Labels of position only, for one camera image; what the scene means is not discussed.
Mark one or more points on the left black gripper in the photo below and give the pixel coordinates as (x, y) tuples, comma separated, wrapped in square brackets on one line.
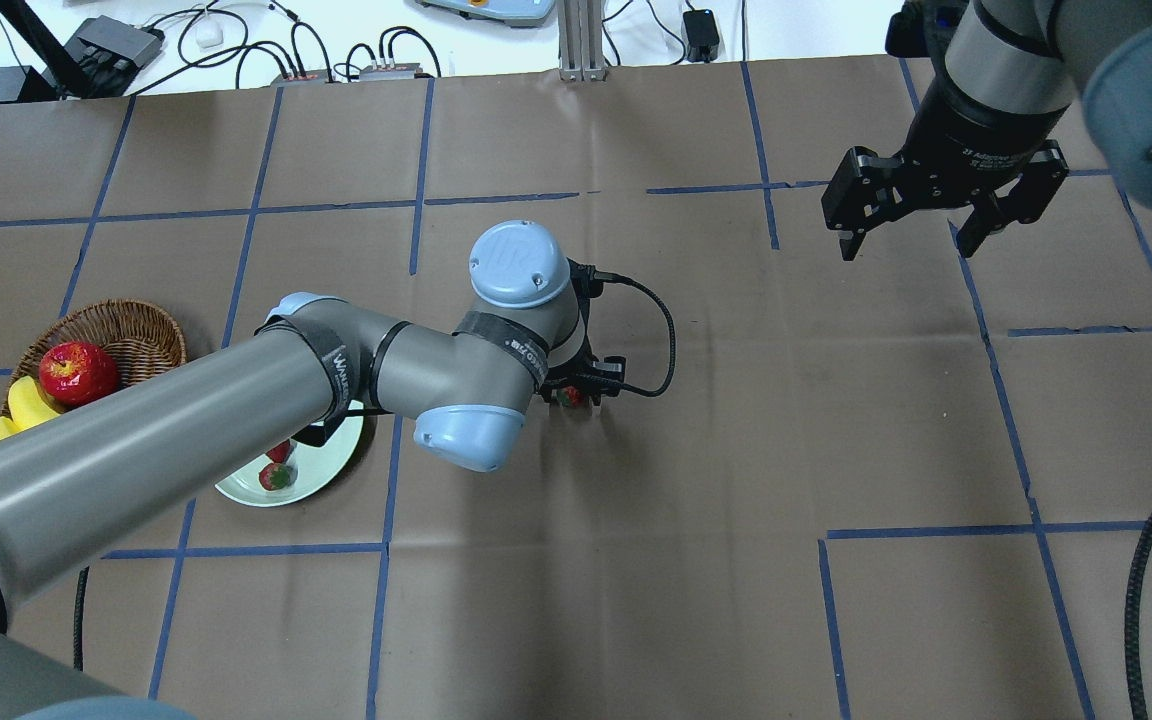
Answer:
[(589, 385)]

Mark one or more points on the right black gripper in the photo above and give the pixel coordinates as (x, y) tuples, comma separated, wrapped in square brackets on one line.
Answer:
[(976, 135)]

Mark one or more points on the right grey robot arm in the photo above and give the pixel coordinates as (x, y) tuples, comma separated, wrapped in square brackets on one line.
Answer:
[(1004, 74)]

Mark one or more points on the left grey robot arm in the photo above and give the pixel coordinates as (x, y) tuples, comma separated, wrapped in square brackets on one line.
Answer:
[(75, 486)]

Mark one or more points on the light green plate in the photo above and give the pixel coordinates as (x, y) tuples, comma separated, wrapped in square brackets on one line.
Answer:
[(312, 469)]

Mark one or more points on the black power adapter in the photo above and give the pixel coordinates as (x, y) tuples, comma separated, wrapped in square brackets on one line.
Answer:
[(702, 38)]

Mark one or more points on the brown wicker basket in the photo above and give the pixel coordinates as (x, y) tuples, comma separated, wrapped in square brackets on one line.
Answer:
[(143, 339)]

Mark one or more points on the red apple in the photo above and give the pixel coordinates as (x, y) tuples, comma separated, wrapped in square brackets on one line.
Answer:
[(77, 373)]

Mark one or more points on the yellow banana bunch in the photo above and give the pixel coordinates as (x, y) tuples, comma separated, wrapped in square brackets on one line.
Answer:
[(28, 406)]

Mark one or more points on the black box device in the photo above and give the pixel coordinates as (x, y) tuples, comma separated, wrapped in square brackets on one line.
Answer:
[(137, 46)]

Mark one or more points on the aluminium profile post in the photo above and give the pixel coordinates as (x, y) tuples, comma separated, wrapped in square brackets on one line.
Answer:
[(581, 55)]

